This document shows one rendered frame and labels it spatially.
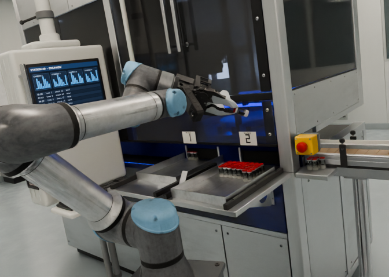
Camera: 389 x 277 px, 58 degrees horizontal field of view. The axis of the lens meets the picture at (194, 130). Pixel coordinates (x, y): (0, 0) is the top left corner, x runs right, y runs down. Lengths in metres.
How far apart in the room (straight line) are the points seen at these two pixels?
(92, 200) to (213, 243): 1.07
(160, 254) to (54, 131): 0.42
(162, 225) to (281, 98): 0.75
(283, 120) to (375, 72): 4.67
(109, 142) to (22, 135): 1.34
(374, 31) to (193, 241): 4.72
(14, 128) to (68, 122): 0.09
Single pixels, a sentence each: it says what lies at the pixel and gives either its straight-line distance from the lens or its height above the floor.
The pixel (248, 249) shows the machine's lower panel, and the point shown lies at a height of 0.48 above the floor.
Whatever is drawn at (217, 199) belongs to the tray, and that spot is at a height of 0.90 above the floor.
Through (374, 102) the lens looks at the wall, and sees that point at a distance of 6.12.
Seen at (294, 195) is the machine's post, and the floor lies 0.79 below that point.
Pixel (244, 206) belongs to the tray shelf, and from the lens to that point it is 1.22.
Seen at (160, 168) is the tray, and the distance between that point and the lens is 1.79.
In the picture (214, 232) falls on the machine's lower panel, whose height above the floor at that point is 0.53.
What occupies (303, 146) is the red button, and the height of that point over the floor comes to 1.00.
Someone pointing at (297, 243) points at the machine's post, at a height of 0.57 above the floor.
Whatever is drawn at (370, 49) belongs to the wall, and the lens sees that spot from 6.05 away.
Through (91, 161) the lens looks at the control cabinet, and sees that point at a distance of 1.97.
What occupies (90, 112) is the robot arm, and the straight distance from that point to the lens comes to 0.77.
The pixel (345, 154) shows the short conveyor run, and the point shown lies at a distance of 1.49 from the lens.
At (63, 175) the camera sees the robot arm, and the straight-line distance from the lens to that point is 0.88.
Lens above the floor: 1.35
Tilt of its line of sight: 10 degrees down
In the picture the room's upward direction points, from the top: 9 degrees counter-clockwise
